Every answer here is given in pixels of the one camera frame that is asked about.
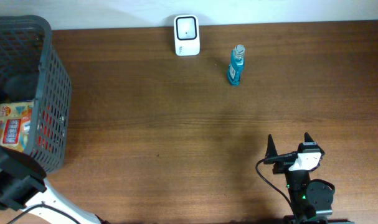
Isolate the blue mouthwash bottle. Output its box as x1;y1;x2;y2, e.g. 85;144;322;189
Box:
227;44;245;86

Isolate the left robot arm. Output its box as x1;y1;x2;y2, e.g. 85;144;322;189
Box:
0;146;107;224

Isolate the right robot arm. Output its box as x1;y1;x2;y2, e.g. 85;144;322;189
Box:
263;133;335;223

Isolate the white barcode scanner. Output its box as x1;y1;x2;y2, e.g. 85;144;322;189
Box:
173;15;201;57

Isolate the dark grey plastic basket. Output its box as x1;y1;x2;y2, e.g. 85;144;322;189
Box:
0;15;72;174

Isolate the right black cable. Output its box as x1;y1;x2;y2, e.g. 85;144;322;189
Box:
255;151;299;218

